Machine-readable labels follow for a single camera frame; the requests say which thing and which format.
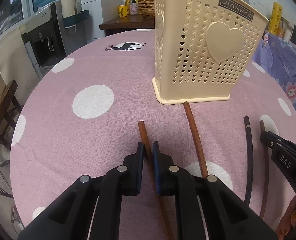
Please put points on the person's right hand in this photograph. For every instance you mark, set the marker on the person's right hand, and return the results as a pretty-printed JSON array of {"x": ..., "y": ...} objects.
[{"x": 288, "y": 221}]

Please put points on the brown wooden chopstick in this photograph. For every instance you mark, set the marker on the brown wooden chopstick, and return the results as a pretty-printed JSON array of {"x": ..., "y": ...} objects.
[
  {"x": 196, "y": 140},
  {"x": 266, "y": 181},
  {"x": 160, "y": 203}
]

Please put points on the water dispenser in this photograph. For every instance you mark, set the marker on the water dispenser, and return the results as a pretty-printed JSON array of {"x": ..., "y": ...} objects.
[{"x": 50, "y": 40}]

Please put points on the yellow mug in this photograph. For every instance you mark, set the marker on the yellow mug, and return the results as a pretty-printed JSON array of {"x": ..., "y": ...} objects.
[{"x": 124, "y": 10}]

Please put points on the purple floral cloth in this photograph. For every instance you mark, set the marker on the purple floral cloth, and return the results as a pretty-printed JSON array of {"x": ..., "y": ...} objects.
[{"x": 278, "y": 59}]

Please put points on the dark wooden side table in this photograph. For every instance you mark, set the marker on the dark wooden side table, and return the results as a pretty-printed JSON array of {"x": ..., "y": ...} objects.
[{"x": 122, "y": 24}]

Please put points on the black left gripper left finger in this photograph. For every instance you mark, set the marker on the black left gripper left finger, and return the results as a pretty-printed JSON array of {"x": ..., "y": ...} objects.
[{"x": 90, "y": 208}]

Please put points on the yellow roll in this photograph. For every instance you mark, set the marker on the yellow roll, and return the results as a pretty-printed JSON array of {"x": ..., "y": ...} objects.
[{"x": 275, "y": 18}]

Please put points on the woven wicker basket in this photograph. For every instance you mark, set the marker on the woven wicker basket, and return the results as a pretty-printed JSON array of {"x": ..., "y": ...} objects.
[{"x": 146, "y": 8}]

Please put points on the wooden chair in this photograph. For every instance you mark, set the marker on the wooden chair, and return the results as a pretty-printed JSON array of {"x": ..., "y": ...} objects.
[{"x": 8, "y": 97}]

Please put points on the pink polka dot tablecloth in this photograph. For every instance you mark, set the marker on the pink polka dot tablecloth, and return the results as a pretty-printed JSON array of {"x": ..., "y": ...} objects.
[{"x": 82, "y": 118}]

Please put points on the beige plastic utensil holder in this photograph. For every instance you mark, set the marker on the beige plastic utensil holder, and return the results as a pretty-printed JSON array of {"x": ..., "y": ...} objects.
[{"x": 202, "y": 48}]

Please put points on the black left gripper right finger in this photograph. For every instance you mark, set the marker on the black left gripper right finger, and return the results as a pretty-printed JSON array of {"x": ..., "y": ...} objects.
[{"x": 205, "y": 207}]

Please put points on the black chopstick thin band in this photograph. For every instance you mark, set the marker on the black chopstick thin band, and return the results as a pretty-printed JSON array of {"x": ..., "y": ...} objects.
[{"x": 250, "y": 159}]

